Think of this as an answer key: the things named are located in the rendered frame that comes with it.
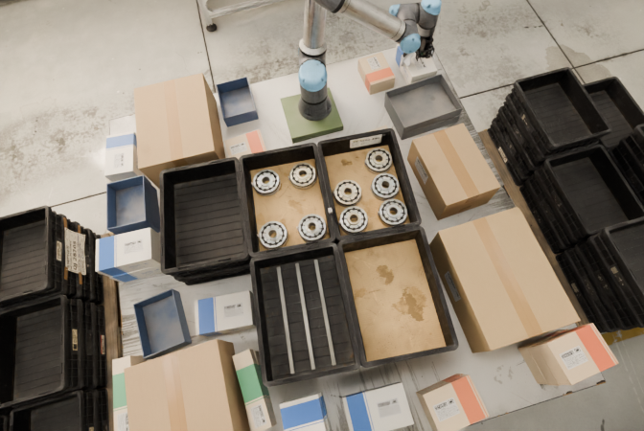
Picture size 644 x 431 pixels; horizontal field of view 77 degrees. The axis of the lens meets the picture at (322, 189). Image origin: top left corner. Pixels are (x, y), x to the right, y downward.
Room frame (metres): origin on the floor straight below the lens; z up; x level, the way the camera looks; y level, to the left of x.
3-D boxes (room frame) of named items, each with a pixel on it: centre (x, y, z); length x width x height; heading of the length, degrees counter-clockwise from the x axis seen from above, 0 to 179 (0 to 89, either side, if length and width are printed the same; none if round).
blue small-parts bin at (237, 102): (1.18, 0.33, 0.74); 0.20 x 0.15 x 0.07; 9
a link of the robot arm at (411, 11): (1.21, -0.41, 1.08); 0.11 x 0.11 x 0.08; 86
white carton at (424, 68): (1.24, -0.51, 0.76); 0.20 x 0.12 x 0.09; 8
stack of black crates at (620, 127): (1.07, -1.59, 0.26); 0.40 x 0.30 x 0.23; 8
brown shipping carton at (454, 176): (0.66, -0.52, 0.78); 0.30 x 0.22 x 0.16; 12
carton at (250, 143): (0.91, 0.30, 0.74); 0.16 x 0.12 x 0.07; 102
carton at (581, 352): (-0.04, -0.69, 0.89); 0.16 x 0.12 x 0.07; 104
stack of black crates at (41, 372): (0.25, 1.32, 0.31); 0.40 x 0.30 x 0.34; 8
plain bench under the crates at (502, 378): (0.53, 0.05, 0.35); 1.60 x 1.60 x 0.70; 8
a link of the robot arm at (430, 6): (1.22, -0.51, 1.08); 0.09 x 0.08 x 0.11; 86
